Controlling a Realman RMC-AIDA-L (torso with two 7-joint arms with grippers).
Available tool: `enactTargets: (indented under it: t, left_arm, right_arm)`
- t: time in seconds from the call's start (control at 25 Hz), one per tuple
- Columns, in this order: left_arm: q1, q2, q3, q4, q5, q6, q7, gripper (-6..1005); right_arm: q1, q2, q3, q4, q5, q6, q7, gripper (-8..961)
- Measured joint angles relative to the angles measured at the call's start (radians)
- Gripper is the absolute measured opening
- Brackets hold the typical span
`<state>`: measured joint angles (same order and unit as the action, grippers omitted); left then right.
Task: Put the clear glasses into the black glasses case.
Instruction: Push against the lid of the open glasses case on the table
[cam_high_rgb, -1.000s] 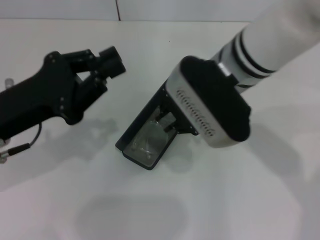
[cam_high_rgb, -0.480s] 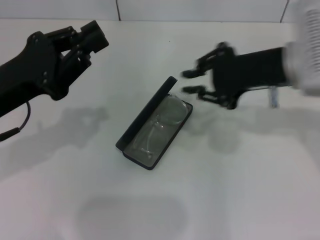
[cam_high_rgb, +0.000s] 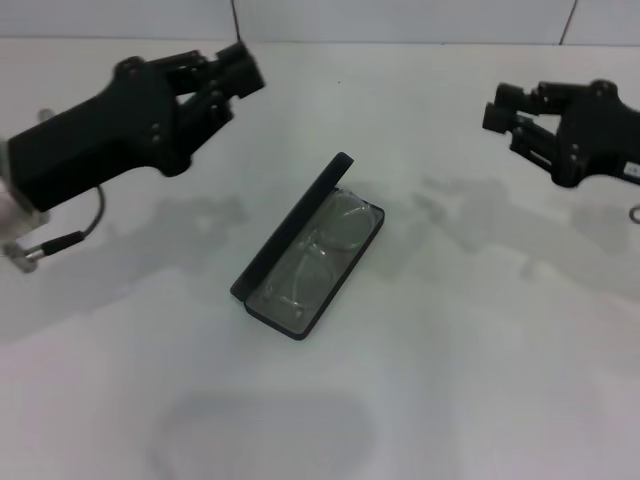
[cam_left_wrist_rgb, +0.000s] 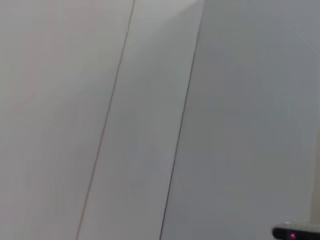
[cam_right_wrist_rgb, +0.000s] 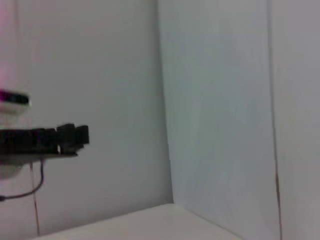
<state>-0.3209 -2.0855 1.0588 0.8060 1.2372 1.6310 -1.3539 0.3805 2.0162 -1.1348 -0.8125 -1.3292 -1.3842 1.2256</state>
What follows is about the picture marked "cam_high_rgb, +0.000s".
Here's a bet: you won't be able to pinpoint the black glasses case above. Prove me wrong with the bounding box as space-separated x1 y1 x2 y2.
229 151 386 343

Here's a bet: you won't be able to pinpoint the clear transparent glasses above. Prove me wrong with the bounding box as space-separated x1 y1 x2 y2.
262 192 377 326

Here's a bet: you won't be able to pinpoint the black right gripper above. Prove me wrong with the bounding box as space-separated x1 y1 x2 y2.
481 78 640 190

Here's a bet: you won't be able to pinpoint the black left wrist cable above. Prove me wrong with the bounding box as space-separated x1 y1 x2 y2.
19 183 109 262

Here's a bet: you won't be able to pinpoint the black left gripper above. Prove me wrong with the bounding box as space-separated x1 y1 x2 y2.
6 41 267 212

